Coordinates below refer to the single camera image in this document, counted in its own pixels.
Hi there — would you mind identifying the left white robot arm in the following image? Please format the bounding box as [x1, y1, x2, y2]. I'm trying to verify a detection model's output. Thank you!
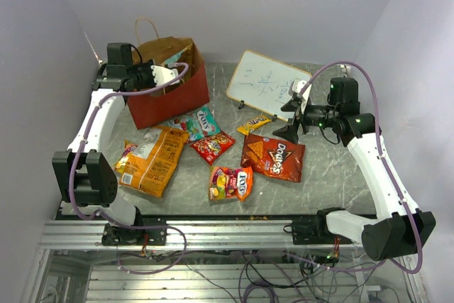
[52, 43, 155, 244]

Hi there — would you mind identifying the red Doritos chip bag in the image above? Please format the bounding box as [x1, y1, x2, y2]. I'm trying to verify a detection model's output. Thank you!
[240, 134, 306, 183]

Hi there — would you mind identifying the small whiteboard with writing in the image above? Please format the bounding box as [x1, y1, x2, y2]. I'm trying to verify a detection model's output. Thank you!
[226, 50, 311, 121]

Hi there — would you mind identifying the orange kettle chip bag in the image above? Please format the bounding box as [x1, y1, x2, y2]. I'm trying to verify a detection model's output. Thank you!
[118, 126, 189, 198]

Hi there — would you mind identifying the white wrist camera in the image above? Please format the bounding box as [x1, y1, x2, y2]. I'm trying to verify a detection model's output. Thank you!
[288, 79, 307, 99]
[151, 62, 189, 87]

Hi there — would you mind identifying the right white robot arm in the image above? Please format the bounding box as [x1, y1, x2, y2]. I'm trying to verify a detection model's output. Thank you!
[274, 77, 436, 261]

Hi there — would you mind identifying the teal Fox's candy bag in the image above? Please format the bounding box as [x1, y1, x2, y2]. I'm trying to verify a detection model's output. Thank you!
[165, 106, 221, 143]

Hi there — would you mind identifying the brown kraft chip bag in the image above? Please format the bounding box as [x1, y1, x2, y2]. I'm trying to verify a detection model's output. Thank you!
[163, 45, 193, 69]

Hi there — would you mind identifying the yellow M&M's packet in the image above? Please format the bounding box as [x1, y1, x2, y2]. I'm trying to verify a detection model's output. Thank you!
[237, 114, 272, 136]

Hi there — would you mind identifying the loose cable bundle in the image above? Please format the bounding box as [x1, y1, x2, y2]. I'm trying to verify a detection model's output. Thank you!
[116, 226, 387, 303]

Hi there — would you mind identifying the red brown paper bag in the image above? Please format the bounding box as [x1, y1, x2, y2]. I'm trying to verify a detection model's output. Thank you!
[127, 22, 210, 129]

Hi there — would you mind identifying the orange Fox's fruits bag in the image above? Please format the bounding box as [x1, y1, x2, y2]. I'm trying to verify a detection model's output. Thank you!
[208, 166, 253, 201]

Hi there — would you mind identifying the red snack packet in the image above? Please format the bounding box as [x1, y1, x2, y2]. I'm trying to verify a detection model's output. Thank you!
[191, 131, 236, 165]

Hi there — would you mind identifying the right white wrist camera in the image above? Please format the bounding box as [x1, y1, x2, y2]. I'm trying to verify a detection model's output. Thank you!
[288, 79, 307, 99]

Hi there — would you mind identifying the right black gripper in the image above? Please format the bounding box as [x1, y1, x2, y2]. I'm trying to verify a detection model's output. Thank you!
[272, 97, 339, 143]

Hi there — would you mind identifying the aluminium rail frame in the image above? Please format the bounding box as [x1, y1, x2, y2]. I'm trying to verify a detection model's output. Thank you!
[22, 215, 428, 302]

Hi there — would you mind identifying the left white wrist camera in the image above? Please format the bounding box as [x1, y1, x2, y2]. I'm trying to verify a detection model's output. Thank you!
[151, 62, 189, 87]

